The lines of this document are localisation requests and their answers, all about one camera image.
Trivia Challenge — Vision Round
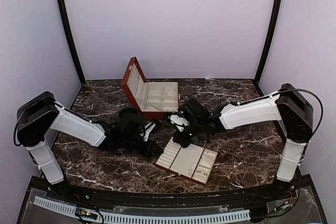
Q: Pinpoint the red jewelry tray cream insert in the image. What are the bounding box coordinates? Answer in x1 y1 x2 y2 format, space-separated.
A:
155 139 217 185

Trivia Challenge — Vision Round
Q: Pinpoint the dark green cup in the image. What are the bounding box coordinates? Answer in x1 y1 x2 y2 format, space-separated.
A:
118 107 139 119

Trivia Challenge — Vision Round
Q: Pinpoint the red wooden jewelry box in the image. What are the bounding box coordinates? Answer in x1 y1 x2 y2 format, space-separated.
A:
121 57 179 121

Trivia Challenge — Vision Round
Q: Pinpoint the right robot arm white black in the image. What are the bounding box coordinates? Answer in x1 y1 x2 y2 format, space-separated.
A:
166 83 322 200

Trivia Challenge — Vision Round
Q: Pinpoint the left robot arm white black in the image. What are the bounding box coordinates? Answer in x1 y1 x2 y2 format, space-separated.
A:
13 91 163 201

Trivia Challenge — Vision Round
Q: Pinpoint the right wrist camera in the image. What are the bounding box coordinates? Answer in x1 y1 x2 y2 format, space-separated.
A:
164 112 189 132

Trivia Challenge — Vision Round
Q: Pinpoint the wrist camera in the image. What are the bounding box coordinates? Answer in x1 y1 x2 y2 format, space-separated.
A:
140 119 162 142
164 112 189 132

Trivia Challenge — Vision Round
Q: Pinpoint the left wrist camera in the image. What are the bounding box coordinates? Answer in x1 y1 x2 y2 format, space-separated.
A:
140 119 162 142

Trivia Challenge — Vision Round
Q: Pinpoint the black front table rail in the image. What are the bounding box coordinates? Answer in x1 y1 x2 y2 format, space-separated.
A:
31 175 313 209

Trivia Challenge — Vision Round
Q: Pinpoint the white slotted cable duct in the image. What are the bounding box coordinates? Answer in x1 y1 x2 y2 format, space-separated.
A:
33 196 251 223

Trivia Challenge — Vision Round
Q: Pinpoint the right black frame post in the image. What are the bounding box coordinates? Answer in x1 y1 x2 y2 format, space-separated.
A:
254 0 281 85

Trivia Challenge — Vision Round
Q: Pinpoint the black frame post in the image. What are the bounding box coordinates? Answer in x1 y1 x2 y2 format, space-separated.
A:
57 0 86 85
254 0 281 85

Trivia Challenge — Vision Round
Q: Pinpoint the left black frame post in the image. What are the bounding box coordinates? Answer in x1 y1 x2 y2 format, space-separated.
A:
57 0 86 85

